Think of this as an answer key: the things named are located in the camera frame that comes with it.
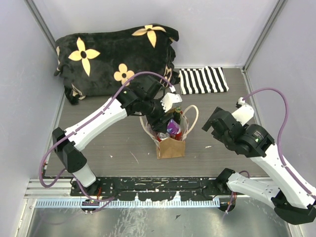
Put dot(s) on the black floral plush blanket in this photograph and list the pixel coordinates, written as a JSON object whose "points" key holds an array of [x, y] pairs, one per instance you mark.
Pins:
{"points": [[98, 64]]}

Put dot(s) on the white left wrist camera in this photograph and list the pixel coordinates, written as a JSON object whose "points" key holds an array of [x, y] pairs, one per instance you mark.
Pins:
{"points": [[171, 101]]}

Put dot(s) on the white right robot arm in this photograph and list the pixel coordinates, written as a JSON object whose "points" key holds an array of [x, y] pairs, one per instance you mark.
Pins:
{"points": [[291, 196]]}

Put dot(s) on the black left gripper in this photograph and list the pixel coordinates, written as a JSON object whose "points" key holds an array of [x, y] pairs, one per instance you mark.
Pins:
{"points": [[158, 124]]}

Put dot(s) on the red cola can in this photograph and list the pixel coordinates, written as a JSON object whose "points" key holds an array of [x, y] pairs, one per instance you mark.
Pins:
{"points": [[178, 136], [162, 136]]}

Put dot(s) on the watermelon print canvas bag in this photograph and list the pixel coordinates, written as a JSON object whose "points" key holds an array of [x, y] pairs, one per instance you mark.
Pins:
{"points": [[170, 147]]}

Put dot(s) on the black white striped cloth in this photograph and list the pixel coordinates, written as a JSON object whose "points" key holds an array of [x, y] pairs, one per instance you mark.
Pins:
{"points": [[202, 80]]}

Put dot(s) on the purple Fanta can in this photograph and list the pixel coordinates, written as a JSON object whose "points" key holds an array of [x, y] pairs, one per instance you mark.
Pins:
{"points": [[173, 127]]}

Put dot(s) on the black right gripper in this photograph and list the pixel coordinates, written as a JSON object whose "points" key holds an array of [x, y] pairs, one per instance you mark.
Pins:
{"points": [[215, 135]]}

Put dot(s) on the green glass bottle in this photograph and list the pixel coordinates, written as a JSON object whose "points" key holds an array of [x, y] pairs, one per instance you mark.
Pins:
{"points": [[177, 115]]}

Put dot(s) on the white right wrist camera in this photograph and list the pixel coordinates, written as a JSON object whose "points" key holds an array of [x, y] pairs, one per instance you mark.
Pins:
{"points": [[244, 112]]}

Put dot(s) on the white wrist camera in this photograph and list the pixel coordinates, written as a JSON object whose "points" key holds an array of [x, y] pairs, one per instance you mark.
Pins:
{"points": [[171, 101], [244, 112]]}

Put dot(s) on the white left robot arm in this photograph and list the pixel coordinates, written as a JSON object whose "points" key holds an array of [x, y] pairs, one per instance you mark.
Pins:
{"points": [[136, 97]]}

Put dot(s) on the white slotted cable duct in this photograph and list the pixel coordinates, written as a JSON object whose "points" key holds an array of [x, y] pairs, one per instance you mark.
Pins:
{"points": [[79, 203]]}

